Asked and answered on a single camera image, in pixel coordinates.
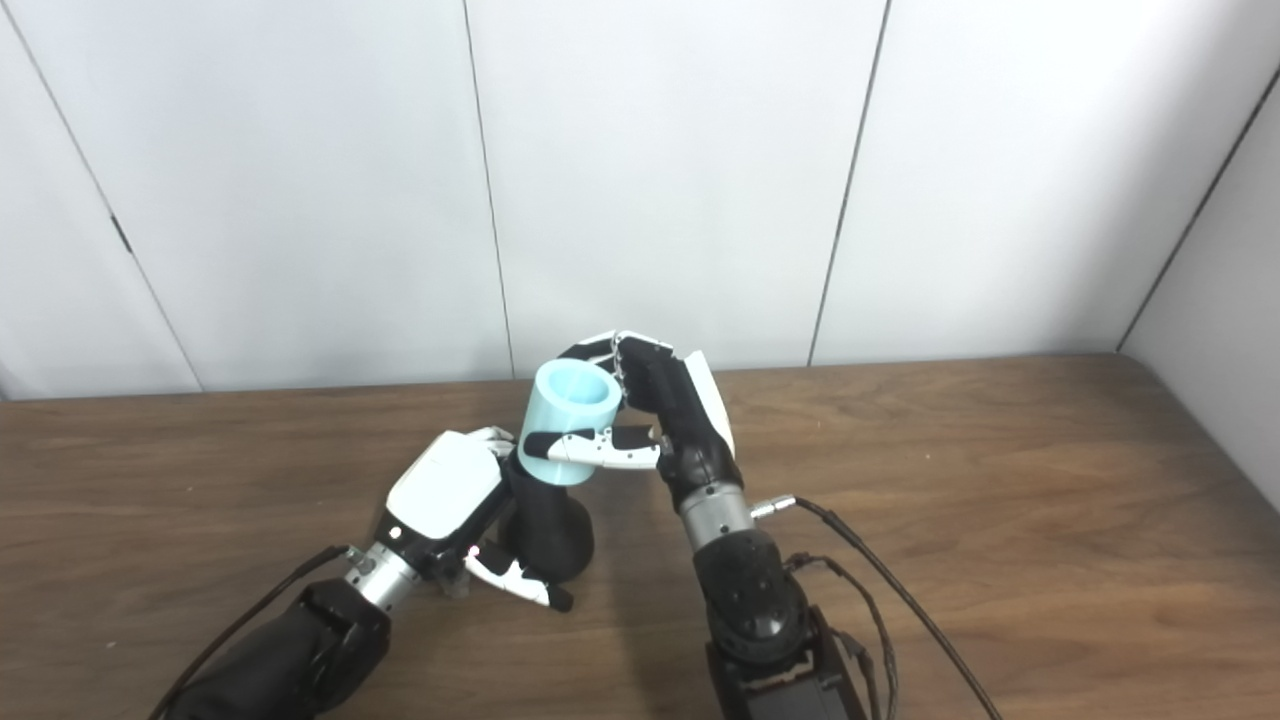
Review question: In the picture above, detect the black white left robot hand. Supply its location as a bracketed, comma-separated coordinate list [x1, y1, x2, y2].
[372, 427, 575, 613]

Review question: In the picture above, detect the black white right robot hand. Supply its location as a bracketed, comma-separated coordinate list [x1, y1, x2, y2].
[525, 330, 746, 511]

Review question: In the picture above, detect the black funnel-shaped nozzle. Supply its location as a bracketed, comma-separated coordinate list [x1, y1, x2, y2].
[498, 452, 596, 584]

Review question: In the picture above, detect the light-blue cylindrical hose piece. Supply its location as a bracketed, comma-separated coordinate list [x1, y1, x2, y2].
[517, 360, 625, 488]

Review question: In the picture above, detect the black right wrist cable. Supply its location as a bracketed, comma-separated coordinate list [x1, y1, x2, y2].
[750, 495, 1006, 720]

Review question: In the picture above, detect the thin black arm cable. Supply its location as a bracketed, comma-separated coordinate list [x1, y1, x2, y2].
[785, 552, 901, 720]

